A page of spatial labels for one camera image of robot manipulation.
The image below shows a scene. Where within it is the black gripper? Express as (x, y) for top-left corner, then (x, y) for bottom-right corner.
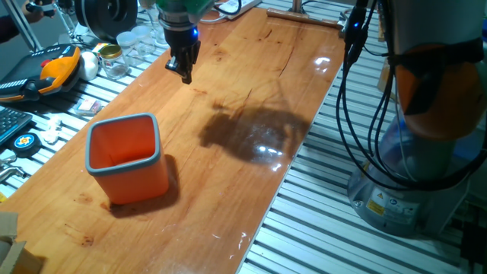
(163, 26), (202, 85)

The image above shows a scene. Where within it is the black handheld controller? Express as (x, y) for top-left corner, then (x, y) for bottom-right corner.
(25, 2), (57, 18)

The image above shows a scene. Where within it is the forearm in dark red sleeve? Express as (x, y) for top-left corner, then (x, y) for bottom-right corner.
(0, 14), (24, 43)

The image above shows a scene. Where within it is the orange trash can grey rim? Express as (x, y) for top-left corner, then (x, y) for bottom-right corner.
(84, 113), (170, 206)

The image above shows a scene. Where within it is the person's hand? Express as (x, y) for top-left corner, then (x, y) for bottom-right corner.
(21, 0), (45, 24)

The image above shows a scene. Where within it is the clear plastic cup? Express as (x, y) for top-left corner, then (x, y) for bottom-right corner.
(146, 6), (169, 47)
(131, 25), (156, 56)
(116, 30), (138, 58)

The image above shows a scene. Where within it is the glass jar gold lid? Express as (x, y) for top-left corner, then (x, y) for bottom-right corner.
(99, 44), (130, 80)

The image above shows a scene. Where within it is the black filament spool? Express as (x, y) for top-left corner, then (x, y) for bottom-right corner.
(74, 0), (138, 42)

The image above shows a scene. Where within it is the white egg-shaped object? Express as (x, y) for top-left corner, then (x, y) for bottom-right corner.
(78, 51), (100, 81)

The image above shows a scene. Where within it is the small plastic packet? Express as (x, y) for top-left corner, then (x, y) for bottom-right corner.
(74, 98), (103, 116)

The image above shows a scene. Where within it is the orange and black teach pendant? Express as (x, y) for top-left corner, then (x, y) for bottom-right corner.
(0, 43), (83, 103)

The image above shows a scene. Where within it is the glossy wooden board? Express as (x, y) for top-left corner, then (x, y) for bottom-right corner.
(0, 7), (345, 274)

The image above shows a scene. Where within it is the metal clamp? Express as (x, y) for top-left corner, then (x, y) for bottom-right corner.
(336, 8), (353, 39)

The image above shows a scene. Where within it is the grey metal stand leg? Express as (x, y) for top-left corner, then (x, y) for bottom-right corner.
(2, 0), (43, 53)

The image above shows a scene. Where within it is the black computer keyboard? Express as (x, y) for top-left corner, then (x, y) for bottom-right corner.
(0, 106), (34, 147)

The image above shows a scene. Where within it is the small cardboard box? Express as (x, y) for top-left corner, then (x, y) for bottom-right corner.
(0, 211), (19, 241)
(0, 239), (45, 274)

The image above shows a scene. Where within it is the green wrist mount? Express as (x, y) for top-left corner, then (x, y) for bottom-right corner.
(154, 0), (216, 24)

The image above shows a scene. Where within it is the wooden post base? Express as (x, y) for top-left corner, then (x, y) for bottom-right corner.
(266, 7), (339, 30)

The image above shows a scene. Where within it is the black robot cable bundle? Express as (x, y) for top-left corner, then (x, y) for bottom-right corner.
(335, 0), (487, 193)

